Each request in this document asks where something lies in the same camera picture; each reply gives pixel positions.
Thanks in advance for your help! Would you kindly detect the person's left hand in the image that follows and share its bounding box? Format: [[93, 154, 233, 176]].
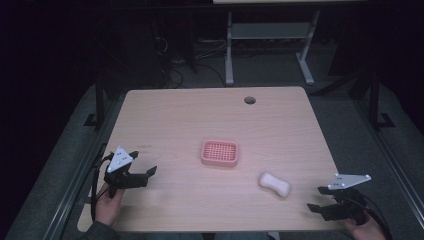
[[94, 190, 126, 227]]

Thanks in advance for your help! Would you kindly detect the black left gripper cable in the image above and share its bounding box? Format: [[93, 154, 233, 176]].
[[89, 143, 115, 222]]

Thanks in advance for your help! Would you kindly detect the metal frame rail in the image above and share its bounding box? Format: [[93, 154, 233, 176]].
[[352, 98, 424, 224], [42, 94, 127, 240]]

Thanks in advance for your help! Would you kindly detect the black metal stand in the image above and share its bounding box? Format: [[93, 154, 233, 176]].
[[367, 69, 396, 132], [83, 74, 106, 131]]

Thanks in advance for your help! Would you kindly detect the pink soap dish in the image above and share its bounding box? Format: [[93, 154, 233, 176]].
[[200, 139, 240, 168]]

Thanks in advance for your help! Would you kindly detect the tangle of floor cables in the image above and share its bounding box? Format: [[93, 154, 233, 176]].
[[155, 35, 228, 88]]

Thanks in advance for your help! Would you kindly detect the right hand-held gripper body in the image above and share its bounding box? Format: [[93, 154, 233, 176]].
[[321, 173, 372, 225]]

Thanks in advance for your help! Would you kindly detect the white soap bar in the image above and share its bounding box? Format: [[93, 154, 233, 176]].
[[258, 171, 292, 198]]

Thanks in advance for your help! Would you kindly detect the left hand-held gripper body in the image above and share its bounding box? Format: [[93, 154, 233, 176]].
[[103, 145, 149, 198]]

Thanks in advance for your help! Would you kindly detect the white metal rack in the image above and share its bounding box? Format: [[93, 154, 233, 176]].
[[213, 0, 368, 87]]

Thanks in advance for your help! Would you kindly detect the person's right hand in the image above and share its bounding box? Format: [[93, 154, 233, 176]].
[[343, 218, 388, 240]]

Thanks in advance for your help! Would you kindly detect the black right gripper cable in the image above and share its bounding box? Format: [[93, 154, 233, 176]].
[[344, 194, 395, 240]]

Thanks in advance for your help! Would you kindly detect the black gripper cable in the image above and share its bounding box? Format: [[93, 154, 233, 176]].
[[89, 143, 115, 222], [344, 194, 395, 240]]

